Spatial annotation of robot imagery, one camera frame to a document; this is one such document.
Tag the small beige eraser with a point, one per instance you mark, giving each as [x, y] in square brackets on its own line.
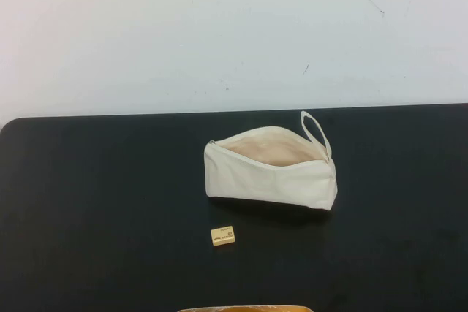
[223, 237]

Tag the white canvas pencil case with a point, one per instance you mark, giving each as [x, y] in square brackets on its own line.
[270, 184]

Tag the yellow object at table edge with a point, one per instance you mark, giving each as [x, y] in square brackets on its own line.
[241, 308]

